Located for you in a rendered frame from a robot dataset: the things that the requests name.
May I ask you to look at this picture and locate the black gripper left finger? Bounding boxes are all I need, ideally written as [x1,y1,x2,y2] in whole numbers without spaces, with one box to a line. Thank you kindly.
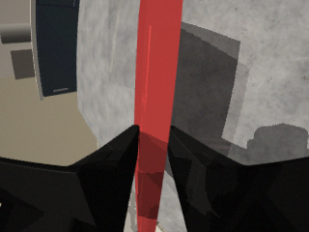
[0,125,139,232]

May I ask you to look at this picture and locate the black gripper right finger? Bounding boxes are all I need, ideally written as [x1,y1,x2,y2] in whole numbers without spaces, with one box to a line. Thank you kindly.
[167,127,309,232]

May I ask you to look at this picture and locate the red rectangular lid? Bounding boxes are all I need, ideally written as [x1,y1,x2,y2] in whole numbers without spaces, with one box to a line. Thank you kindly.
[134,0,183,232]

